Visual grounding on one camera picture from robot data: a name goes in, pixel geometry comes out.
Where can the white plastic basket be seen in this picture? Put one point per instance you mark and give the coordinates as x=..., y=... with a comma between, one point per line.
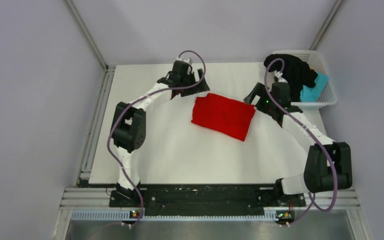
x=315, y=60

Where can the white slotted cable duct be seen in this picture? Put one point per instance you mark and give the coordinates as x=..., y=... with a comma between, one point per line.
x=131, y=216

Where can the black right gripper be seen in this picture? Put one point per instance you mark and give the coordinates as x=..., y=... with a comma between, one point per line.
x=258, y=90

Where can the black t-shirt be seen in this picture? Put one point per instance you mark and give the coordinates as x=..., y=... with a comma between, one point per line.
x=296, y=72

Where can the aluminium frame rail left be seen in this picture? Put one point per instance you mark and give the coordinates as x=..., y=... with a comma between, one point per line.
x=92, y=136

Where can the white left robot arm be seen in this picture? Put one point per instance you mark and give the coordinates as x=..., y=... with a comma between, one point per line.
x=129, y=125

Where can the blue t-shirt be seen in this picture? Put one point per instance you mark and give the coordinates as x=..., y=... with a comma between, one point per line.
x=311, y=94

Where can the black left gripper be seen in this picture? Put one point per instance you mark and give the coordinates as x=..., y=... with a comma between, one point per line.
x=201, y=86

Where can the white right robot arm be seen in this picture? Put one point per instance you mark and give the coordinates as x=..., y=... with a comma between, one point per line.
x=328, y=163

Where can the red t-shirt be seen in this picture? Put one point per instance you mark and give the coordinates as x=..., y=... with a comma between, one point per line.
x=225, y=115

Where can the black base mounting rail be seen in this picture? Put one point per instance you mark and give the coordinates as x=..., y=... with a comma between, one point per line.
x=204, y=200

